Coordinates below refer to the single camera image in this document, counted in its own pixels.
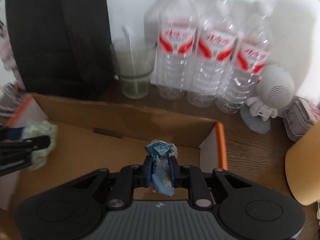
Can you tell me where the iridescent green plastic bag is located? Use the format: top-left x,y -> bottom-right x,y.
22,120 -> 58,171

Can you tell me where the blue painting print packet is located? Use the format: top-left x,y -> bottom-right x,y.
145,140 -> 178,197

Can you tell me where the red cardboard box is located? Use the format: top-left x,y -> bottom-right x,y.
1,95 -> 227,239

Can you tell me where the purple textured vase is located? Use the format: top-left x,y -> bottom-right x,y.
1,21 -> 26,90

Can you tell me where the black paper shopping bag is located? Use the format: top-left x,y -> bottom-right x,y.
5,0 -> 114,100

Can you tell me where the yellow thermos jug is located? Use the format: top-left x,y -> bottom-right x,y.
285,123 -> 320,206

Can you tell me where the glass cup with straw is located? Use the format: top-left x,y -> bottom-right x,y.
111,25 -> 157,100

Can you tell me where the white astronaut speaker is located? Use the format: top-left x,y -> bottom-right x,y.
240,64 -> 295,134

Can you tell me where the left water bottle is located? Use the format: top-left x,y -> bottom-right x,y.
156,0 -> 198,100

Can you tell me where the water bottle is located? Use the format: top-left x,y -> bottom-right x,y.
215,1 -> 272,114
156,0 -> 198,100
187,0 -> 238,108

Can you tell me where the middle water bottle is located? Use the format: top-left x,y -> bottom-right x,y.
187,0 -> 238,108

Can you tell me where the right water bottle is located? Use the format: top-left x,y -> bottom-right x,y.
215,1 -> 272,114

